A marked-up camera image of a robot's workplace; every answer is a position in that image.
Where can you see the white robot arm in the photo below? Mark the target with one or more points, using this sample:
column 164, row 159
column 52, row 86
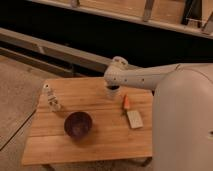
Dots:
column 182, row 111

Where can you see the orange carrot toy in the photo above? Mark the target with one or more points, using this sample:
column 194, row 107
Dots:
column 126, row 103

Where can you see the wooden table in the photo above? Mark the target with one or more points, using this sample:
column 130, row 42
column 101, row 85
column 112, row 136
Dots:
column 111, row 136

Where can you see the dark purple bowl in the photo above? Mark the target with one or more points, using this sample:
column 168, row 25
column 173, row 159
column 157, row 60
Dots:
column 78, row 124

